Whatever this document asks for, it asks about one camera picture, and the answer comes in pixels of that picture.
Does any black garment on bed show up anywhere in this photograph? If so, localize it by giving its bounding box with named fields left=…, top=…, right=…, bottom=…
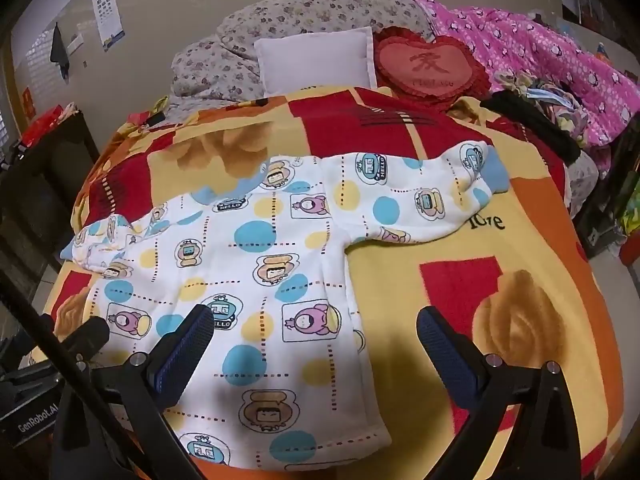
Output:
left=480, top=90, right=582, bottom=166

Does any white cartoon print baby shirt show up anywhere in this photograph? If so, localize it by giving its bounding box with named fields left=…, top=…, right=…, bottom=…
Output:
left=62, top=140, right=509, bottom=470

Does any dark cloth on wall hook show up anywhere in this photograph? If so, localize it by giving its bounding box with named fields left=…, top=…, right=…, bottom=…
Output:
left=50, top=25, right=70, bottom=82

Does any colourful cloth pile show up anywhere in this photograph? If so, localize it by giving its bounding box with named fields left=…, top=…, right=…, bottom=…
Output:
left=494, top=70, right=591, bottom=148

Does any red item on side table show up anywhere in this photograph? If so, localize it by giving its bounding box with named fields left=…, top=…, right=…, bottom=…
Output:
left=21, top=102, right=78, bottom=148

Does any dark wooden side table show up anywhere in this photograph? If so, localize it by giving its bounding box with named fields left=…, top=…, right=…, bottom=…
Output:
left=0, top=109, right=101, bottom=271

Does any pink penguin print quilt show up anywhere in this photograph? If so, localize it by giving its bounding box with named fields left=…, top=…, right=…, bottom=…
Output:
left=413, top=0, right=639, bottom=148

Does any red heart-shaped cushion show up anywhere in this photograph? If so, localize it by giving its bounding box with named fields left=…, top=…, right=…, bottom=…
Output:
left=373, top=26, right=490, bottom=112

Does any yellow red rose blanket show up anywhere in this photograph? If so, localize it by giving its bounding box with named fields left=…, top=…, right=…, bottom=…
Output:
left=29, top=84, right=626, bottom=480

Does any wall calendar poster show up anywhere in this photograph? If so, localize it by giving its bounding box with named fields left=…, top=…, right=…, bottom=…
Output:
left=91, top=0, right=125, bottom=51

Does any grey floral quilt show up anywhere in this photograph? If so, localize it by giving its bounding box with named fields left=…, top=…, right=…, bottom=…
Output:
left=166, top=0, right=435, bottom=122

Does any white square pillow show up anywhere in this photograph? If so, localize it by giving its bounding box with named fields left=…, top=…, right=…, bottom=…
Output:
left=254, top=27, right=378, bottom=96

